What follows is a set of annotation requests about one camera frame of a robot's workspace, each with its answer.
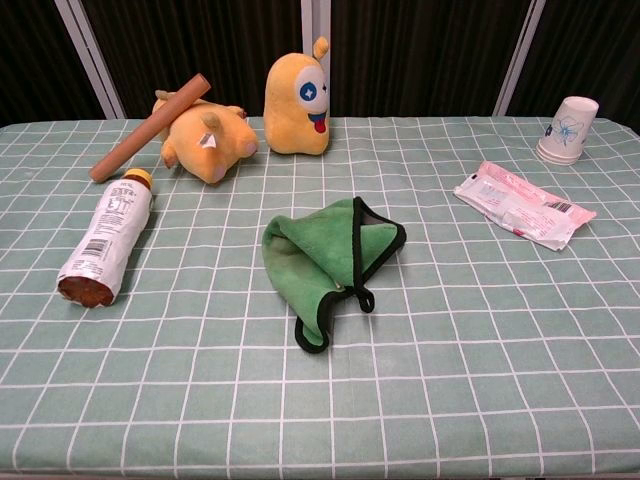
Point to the green cloth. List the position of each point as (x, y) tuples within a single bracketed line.
[(300, 260)]

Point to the yellow one-eyed plush toy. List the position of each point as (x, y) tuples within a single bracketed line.
[(290, 120)]

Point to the lying yellow plush toy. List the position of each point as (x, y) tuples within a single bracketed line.
[(220, 145)]

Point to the green checked tablecloth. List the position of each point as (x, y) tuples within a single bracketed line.
[(320, 400)]

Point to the pink white plastic package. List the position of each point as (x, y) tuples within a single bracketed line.
[(520, 205)]

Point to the brown cardboard tube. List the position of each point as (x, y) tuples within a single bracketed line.
[(150, 127)]

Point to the black fabric partition panel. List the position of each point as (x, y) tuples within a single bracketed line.
[(35, 60), (210, 45), (425, 50), (590, 45)]

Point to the drink bottle with yellow cap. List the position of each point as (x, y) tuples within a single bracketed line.
[(100, 240)]

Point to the white paper cup blue flower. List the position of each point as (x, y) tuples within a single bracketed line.
[(567, 130)]

